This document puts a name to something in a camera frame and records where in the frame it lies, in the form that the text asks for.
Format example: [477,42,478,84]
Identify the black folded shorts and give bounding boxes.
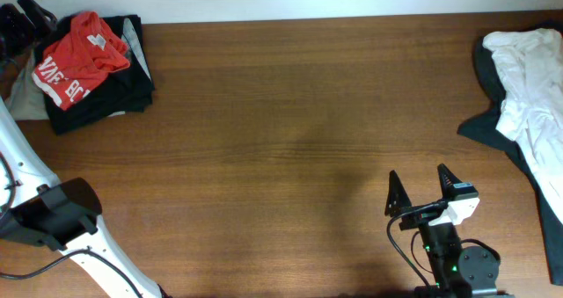
[43,15,155,135]

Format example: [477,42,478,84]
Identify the dark navy garment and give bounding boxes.
[457,38,562,286]

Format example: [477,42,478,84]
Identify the red t-shirt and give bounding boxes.
[32,11,130,111]

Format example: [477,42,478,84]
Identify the beige folded garment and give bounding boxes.
[4,54,48,120]

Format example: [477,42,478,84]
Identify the white crumpled garment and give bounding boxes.
[482,28,562,221]

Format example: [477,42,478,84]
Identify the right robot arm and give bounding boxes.
[384,164,510,298]

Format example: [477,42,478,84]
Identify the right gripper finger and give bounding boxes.
[384,171,413,217]
[437,164,462,200]

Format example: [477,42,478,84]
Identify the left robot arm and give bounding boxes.
[1,0,165,298]

